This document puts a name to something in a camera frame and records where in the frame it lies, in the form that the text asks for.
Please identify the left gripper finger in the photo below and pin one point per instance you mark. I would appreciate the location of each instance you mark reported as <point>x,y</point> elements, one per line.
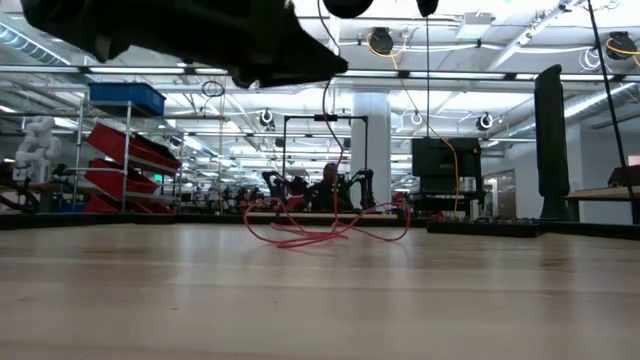
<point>290,50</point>

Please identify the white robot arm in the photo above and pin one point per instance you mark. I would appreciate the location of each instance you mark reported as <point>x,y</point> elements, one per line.
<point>37,145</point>

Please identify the white ceiling box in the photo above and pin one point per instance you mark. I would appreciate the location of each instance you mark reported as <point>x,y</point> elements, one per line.
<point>475,25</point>

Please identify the blue storage bin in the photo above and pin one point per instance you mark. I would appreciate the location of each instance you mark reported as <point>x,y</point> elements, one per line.
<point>127,97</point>

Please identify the metal shelf rack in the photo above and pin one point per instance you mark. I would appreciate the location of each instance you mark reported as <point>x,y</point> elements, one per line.
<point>128,120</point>

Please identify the red storage bin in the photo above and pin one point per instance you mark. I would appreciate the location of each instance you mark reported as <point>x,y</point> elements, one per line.
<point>107,140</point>
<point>107,180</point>
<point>100,205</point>

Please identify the white column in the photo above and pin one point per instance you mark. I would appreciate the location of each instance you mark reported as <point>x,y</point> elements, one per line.
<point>377,150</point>

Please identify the person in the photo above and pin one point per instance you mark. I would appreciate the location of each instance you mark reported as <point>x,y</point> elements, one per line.
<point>330,187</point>

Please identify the black equipment cabinet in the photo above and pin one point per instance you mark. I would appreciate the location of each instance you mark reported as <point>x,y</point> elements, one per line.
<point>440,160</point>

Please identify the black slab-shaped device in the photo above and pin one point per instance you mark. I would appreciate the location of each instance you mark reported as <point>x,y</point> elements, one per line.
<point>550,150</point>

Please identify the thin black leaning pole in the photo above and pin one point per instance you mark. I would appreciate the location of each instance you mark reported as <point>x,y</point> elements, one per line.
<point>605,75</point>

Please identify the wooden work table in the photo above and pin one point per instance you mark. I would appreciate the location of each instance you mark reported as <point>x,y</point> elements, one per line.
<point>590,193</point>

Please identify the dark brown box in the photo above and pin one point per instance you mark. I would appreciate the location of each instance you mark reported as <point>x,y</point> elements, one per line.
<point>625,176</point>

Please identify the long ceiling light rail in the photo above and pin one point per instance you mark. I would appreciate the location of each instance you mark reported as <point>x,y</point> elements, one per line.
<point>140,70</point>

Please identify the black gantry frame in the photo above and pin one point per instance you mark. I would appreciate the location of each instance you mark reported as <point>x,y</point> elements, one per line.
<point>300,116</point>

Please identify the silver ventilation duct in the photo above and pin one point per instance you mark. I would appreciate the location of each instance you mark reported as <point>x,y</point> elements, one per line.
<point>30,45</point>

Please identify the black aluminium table frame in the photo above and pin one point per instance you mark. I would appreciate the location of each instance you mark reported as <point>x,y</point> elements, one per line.
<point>150,218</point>

